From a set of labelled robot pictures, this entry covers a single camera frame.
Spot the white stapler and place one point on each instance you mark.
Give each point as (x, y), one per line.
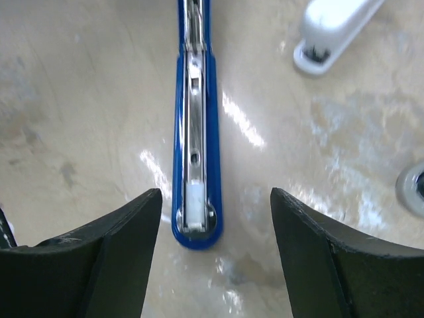
(327, 29)

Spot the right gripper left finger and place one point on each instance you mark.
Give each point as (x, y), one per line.
(99, 269)

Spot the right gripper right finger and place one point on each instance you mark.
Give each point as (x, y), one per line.
(333, 270)

